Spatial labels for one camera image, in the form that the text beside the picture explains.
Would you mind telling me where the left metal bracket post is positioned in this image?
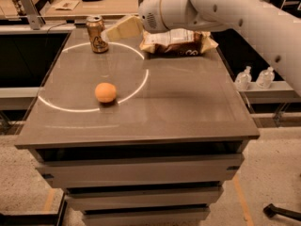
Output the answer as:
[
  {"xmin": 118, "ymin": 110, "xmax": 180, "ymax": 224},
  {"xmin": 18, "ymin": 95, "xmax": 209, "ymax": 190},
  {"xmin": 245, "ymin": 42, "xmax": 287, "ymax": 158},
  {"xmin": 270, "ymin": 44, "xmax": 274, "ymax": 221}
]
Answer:
[{"xmin": 20, "ymin": 0, "xmax": 44, "ymax": 30}]

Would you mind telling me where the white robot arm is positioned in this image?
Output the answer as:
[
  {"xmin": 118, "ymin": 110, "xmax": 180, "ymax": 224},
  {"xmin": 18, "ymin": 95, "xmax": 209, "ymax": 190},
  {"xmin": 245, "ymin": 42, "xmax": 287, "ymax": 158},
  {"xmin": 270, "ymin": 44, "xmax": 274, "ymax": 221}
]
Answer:
[{"xmin": 103, "ymin": 0, "xmax": 301, "ymax": 95}]

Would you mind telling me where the right clear plastic bottle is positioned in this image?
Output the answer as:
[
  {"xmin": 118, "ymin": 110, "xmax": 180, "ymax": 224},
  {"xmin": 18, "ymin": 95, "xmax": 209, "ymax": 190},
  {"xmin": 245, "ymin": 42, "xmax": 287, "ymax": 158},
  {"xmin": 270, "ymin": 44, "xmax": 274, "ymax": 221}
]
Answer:
[{"xmin": 256, "ymin": 67, "xmax": 275, "ymax": 89}]

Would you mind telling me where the grey drawer cabinet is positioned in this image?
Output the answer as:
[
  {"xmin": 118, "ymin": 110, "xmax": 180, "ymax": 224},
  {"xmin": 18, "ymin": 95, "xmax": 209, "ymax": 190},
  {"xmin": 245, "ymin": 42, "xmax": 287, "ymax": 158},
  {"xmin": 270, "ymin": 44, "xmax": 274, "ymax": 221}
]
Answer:
[{"xmin": 16, "ymin": 28, "xmax": 259, "ymax": 226}]

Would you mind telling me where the paper card on desk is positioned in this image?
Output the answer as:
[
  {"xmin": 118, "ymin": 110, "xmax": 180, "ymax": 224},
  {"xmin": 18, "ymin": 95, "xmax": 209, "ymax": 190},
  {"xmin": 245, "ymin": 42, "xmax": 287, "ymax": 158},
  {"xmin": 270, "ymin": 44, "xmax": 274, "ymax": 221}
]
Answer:
[{"xmin": 53, "ymin": 0, "xmax": 79, "ymax": 10}]

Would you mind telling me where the clear plastic bottle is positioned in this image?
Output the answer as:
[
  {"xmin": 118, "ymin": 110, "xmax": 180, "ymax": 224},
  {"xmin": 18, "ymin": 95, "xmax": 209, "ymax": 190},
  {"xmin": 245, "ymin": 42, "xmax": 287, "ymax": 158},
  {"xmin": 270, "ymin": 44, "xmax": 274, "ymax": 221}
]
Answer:
[
  {"xmin": 256, "ymin": 67, "xmax": 275, "ymax": 89},
  {"xmin": 234, "ymin": 66, "xmax": 252, "ymax": 90}
]

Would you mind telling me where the orange soda can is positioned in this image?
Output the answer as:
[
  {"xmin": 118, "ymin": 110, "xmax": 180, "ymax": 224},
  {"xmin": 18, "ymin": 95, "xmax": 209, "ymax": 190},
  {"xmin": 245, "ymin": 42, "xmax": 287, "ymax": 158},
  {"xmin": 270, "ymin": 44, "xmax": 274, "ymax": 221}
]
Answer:
[{"xmin": 87, "ymin": 16, "xmax": 108, "ymax": 54}]

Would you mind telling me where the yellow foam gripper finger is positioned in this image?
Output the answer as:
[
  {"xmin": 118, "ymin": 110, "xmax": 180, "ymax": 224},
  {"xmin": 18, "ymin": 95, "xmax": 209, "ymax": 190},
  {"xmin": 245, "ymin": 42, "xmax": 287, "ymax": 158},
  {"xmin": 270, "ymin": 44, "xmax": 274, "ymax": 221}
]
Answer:
[{"xmin": 102, "ymin": 15, "xmax": 143, "ymax": 42}]

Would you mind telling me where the left clear plastic bottle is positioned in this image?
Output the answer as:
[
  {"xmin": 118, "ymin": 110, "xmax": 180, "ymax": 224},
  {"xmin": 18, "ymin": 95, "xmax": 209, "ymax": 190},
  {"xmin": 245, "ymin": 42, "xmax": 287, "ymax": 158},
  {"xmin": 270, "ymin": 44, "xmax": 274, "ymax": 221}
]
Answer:
[{"xmin": 234, "ymin": 66, "xmax": 252, "ymax": 90}]

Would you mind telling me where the black chair leg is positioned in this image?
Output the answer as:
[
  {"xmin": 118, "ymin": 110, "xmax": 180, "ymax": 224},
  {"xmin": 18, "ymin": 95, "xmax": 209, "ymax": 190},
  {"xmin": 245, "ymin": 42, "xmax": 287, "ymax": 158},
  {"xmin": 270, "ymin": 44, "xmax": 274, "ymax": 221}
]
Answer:
[{"xmin": 263, "ymin": 203, "xmax": 301, "ymax": 221}]

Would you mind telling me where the orange ball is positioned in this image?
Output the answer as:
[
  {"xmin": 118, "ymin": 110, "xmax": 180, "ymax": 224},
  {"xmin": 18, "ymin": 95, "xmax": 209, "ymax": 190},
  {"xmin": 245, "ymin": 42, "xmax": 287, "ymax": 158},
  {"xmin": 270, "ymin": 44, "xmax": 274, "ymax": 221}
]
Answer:
[{"xmin": 95, "ymin": 83, "xmax": 117, "ymax": 104}]

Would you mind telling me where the brown chip bag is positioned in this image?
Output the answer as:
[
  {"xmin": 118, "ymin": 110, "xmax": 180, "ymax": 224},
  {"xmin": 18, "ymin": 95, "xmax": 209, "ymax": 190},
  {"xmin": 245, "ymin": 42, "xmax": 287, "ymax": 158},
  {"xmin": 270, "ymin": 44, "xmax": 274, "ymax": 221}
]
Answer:
[{"xmin": 140, "ymin": 28, "xmax": 218, "ymax": 57}]

